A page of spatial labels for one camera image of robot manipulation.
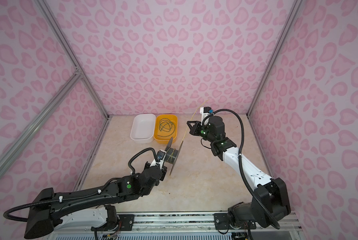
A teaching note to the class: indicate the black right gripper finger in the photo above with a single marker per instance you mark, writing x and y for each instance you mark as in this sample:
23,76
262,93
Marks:
192,129
194,123

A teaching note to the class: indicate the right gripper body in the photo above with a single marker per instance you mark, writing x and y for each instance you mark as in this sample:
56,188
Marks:
205,131

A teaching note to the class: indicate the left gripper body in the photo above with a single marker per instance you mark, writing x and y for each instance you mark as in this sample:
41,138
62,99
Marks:
164,173

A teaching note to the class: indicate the dark grey cable spool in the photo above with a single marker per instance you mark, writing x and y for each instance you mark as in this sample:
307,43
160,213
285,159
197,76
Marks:
172,154

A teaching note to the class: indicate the white plastic tray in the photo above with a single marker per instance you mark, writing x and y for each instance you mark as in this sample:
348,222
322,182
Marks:
143,127

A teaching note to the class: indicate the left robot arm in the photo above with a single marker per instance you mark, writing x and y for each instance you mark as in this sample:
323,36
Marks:
47,210

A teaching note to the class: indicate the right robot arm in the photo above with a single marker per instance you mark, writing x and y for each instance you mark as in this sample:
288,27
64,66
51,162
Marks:
270,201

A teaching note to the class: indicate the yellow plastic tray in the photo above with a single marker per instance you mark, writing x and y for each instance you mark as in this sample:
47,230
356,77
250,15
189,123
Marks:
166,126

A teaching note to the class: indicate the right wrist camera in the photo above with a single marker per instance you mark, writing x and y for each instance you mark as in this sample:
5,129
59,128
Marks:
205,111

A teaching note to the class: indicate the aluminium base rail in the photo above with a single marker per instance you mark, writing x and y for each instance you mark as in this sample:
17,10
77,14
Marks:
171,226

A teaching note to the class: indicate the aluminium frame post right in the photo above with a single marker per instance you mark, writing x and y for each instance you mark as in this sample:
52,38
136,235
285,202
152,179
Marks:
279,44

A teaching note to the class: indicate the aluminium frame post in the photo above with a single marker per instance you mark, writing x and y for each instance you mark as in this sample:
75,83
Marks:
51,20
279,44

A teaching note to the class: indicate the aluminium diagonal frame bar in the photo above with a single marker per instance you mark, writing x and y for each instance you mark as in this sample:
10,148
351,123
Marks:
8,157

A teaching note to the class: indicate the aluminium frame post left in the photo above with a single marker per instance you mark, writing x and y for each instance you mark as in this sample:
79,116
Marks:
51,20

